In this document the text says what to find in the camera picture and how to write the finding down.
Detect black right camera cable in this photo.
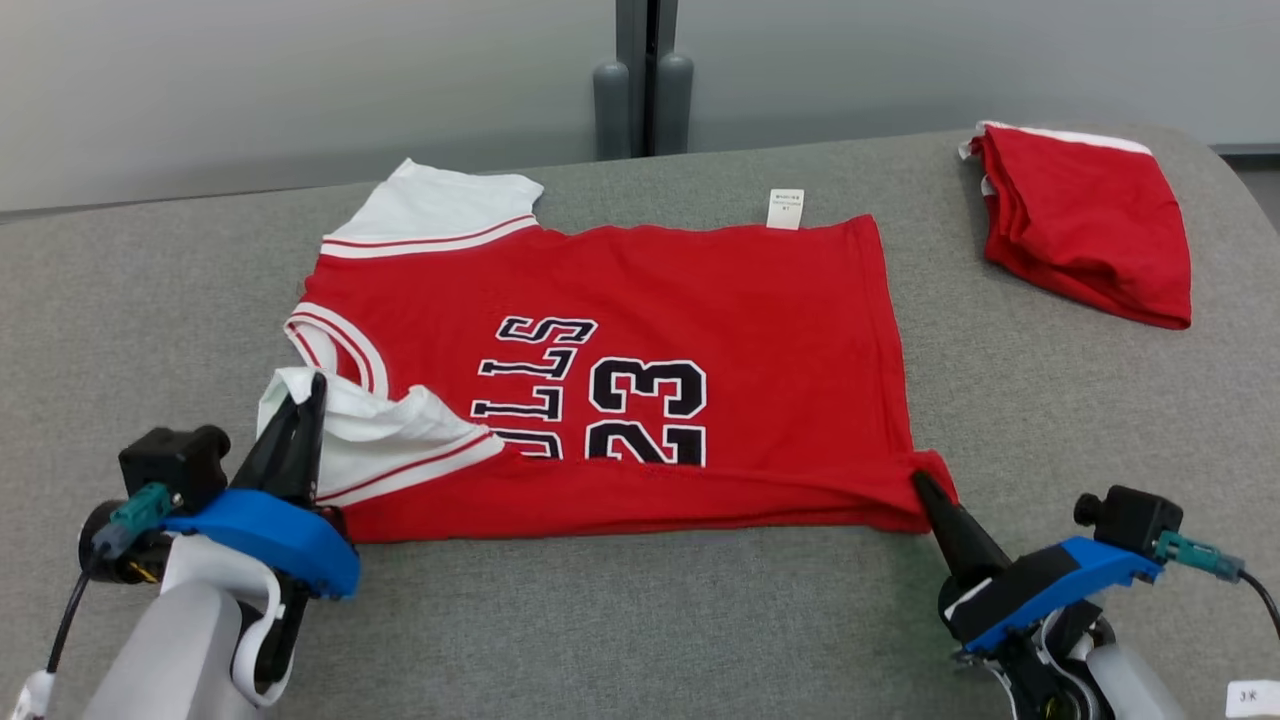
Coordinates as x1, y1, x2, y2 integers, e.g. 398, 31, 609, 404
1240, 569, 1280, 643

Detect grey metal partition post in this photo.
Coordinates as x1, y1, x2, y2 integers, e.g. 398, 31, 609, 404
593, 0, 696, 162

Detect black left camera cable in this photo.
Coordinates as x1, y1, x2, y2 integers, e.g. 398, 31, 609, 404
44, 555, 103, 683

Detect teal camera cable plug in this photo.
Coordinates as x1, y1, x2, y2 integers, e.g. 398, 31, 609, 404
92, 483, 174, 560
1155, 530, 1247, 585

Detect teal right camera cable plug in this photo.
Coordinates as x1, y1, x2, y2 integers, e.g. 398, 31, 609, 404
1155, 530, 1247, 585

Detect red white basketball jersey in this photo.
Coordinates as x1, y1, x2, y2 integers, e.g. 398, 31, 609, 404
257, 158, 960, 545

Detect black camera cable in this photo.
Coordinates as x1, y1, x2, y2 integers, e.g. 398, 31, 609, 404
1240, 569, 1280, 643
44, 555, 103, 683

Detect red shorts with white stripe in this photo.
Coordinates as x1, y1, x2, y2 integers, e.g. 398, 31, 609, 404
958, 121, 1194, 332

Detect teal left camera cable plug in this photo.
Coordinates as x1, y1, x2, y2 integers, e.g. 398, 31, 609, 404
92, 483, 174, 560

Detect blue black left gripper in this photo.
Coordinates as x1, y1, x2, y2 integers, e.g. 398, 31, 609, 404
163, 372, 362, 601

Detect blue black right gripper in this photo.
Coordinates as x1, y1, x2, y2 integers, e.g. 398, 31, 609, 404
912, 470, 1167, 661

